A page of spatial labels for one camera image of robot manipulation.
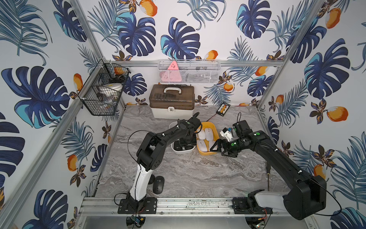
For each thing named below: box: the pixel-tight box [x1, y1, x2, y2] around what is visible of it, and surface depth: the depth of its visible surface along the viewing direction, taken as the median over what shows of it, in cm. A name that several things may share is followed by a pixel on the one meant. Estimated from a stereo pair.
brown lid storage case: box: [148, 83, 195, 121], surface depth 103 cm
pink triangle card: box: [161, 60, 183, 83], surface depth 92 cm
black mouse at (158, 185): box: [152, 175, 165, 195], surface depth 82 cm
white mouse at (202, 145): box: [197, 139, 208, 152], surface depth 97 cm
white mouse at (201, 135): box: [197, 129, 206, 140], surface depth 101 cm
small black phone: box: [215, 102, 231, 117], surface depth 119 cm
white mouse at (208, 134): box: [204, 127, 214, 142], surface depth 103 cm
